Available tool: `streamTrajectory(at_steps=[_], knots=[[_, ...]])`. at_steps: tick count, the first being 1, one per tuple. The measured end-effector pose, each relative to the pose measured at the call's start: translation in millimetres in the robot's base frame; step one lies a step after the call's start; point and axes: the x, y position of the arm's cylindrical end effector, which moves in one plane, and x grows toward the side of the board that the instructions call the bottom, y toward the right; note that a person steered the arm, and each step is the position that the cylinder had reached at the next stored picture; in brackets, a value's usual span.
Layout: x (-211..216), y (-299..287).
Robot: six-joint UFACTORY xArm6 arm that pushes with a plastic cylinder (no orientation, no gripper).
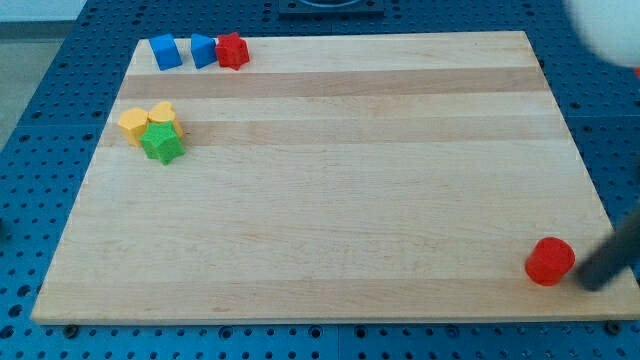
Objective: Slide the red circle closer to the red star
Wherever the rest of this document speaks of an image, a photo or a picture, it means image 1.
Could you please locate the dark cylindrical pusher stick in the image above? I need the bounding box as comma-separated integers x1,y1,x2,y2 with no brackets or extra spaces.
577,207,639,291

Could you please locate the red cylinder block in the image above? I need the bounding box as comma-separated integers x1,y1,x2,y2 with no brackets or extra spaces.
525,237,576,286

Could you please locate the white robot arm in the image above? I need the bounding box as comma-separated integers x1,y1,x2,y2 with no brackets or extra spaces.
563,0,639,291

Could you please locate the red star block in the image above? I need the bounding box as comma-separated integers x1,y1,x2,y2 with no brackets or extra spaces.
215,32,250,70

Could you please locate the green star block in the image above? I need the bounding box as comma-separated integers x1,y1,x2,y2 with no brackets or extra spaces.
140,122,185,165

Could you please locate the wooden board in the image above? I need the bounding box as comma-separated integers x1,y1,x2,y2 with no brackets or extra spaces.
32,31,639,325

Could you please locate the blue triangular block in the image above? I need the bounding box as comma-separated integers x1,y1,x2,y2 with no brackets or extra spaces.
191,33,217,69

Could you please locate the yellow heart block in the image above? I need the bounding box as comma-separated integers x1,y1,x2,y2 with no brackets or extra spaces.
148,101,184,138

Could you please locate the blue cube block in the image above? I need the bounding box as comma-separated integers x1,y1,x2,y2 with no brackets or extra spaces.
149,33,182,71

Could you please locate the yellow hexagon block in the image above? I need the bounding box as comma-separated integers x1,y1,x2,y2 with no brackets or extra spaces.
117,107,148,147

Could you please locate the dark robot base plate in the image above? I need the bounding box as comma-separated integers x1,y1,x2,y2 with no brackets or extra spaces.
276,0,385,17

